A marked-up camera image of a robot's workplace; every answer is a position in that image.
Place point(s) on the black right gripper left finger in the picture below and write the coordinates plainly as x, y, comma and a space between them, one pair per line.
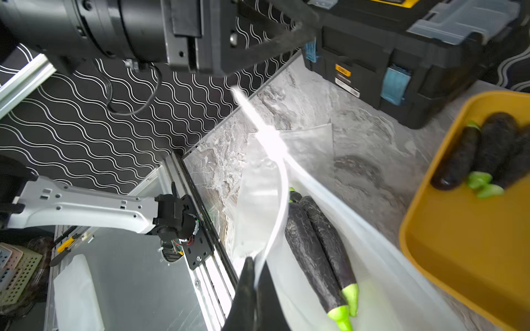
242, 311

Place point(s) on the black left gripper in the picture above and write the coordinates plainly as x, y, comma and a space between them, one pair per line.
201, 37

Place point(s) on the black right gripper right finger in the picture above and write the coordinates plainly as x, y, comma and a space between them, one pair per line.
269, 314

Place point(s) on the dark purple toy eggplant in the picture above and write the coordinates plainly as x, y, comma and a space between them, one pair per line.
334, 250
308, 252

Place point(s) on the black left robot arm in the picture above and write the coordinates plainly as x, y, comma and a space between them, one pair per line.
134, 82

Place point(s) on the stack of clear zip-top bags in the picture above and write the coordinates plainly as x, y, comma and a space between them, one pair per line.
311, 148

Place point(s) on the black toolbox with blue latches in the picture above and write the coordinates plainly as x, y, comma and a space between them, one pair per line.
409, 59

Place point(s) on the yellow plastic bin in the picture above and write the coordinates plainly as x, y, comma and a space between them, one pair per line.
476, 250

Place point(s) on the pile of toy eggplants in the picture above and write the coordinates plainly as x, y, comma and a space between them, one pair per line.
489, 158

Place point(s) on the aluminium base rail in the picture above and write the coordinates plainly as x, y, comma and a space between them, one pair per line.
211, 271

